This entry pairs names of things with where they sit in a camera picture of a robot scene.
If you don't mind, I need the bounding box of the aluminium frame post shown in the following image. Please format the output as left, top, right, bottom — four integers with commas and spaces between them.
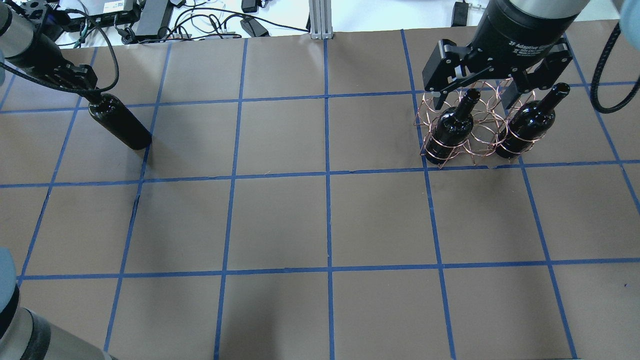
308, 0, 334, 40

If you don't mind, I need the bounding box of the black power brick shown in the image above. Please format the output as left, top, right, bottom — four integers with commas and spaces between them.
134, 0, 173, 42

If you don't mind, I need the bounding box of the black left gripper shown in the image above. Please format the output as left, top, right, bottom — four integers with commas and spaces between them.
47, 63, 98, 93

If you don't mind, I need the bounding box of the copper wire wine basket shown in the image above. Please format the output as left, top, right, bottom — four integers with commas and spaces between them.
414, 78, 537, 168

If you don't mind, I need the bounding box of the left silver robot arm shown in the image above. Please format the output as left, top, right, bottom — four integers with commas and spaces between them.
0, 2, 98, 94

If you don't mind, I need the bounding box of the dark wine bottle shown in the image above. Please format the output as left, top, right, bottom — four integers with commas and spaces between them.
424, 88, 482, 166
88, 93, 153, 151

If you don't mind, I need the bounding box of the dark wine bottle in basket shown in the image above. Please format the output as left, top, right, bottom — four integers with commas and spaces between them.
424, 88, 482, 166

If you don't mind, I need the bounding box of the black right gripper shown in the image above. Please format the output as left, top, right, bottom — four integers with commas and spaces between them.
422, 0, 587, 111

